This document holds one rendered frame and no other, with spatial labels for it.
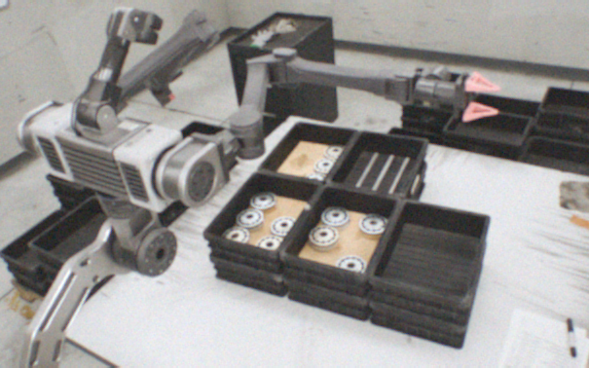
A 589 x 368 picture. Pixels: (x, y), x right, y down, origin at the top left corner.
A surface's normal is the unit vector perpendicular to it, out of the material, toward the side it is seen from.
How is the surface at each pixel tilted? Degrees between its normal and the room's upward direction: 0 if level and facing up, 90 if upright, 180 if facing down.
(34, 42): 90
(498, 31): 90
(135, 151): 0
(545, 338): 0
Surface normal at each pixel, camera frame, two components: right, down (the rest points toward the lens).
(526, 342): -0.11, -0.80
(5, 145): 0.85, 0.24
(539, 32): -0.51, 0.55
